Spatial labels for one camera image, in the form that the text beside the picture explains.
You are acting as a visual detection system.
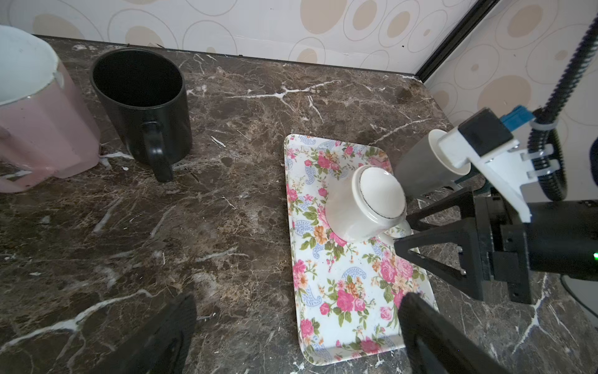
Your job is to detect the floral rectangular serving tray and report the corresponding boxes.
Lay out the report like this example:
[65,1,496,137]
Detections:
[283,134,435,366]

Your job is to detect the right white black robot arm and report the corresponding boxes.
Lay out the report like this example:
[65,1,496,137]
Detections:
[389,23,597,304]

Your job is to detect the white ceramic mug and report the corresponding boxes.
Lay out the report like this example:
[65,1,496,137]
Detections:
[325,165,412,247]

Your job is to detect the black metal cup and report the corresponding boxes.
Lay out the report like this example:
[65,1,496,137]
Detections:
[90,48,192,182]

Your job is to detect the grey ceramic mug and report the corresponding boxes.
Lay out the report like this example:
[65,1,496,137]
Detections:
[394,129,471,198]

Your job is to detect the pink ceramic mug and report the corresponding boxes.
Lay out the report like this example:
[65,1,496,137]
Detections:
[1,26,101,193]

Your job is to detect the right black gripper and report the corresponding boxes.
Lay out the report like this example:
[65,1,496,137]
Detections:
[394,188,532,304]

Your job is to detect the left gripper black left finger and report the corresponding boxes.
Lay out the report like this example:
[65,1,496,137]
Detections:
[90,294,197,373]

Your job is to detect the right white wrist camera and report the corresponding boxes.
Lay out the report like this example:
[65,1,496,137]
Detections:
[438,105,563,223]

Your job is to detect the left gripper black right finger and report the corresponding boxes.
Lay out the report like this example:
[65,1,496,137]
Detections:
[398,292,508,374]

